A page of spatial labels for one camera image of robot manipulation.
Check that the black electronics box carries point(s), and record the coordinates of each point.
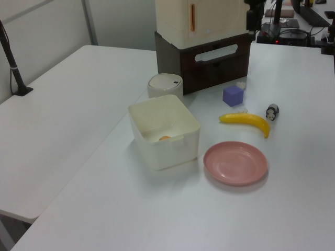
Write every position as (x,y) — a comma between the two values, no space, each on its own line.
(290,36)

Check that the toasted bread piece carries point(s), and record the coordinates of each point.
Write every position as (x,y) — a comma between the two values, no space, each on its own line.
(165,138)

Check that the orange strip latch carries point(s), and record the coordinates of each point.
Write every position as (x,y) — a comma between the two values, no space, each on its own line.
(192,17)

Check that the purple foam cube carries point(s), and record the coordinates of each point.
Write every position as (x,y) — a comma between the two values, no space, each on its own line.
(233,96)

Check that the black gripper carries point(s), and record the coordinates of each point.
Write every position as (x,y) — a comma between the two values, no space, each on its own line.
(254,18)

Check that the black upright post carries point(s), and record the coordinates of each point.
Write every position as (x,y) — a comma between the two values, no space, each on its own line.
(278,11)

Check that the pink plate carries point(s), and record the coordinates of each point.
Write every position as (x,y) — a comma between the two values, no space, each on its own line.
(235,163)

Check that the small panda figurine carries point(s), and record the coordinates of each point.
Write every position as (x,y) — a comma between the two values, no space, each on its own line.
(272,112)

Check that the crumpled white paper ball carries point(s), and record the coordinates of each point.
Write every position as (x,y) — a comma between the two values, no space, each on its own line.
(244,109)
(241,85)

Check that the dark brown drawer cabinet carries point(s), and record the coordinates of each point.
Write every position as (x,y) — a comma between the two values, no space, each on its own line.
(209,73)

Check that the cream open plastic container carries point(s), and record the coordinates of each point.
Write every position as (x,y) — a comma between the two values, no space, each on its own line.
(167,154)

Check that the large cream storage box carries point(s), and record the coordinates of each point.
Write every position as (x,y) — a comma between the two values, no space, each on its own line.
(217,18)

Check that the black pole stand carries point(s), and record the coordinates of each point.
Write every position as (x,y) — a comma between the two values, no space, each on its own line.
(10,57)

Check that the yellow toy banana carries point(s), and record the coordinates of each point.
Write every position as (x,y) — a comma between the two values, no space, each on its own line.
(248,119)

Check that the black clamp bracket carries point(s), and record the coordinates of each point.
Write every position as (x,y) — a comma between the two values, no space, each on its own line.
(328,45)

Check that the small beige lidded bin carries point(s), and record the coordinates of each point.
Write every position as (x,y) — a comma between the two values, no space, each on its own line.
(165,83)

